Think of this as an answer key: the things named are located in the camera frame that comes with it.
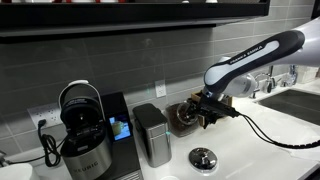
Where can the white single wall outlet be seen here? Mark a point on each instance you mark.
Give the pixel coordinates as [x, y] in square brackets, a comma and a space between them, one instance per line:
[160, 88]

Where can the wooden coffee tool rack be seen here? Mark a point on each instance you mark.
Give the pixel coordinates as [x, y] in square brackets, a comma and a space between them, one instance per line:
[228, 100]

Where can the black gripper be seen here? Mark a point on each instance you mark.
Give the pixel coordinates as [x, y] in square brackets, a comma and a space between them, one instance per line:
[216, 106]

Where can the black silver Keurig coffee machine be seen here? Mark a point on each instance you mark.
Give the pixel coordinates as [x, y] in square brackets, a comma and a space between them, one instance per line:
[88, 143]

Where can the black wall shelf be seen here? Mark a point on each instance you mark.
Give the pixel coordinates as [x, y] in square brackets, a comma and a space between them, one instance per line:
[116, 15]

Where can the stainless steel box canister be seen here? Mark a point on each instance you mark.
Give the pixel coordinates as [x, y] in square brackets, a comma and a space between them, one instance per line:
[155, 136]

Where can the white double power outlet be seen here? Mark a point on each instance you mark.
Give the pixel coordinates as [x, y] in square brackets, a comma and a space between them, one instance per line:
[45, 115]

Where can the glass jar of coffee beans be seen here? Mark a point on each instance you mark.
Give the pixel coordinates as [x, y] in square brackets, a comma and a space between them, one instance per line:
[178, 125]

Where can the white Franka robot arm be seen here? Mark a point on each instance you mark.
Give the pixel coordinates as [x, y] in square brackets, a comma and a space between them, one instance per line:
[253, 60]

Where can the white paper towel sheet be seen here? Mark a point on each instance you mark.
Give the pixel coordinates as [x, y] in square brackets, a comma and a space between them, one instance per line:
[290, 131]

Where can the tall chrome gooseneck faucet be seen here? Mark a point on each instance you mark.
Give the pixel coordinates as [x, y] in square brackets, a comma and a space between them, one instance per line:
[289, 78]

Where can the dark kitchen sink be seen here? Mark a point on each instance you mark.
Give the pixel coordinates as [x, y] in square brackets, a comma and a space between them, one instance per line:
[296, 105]

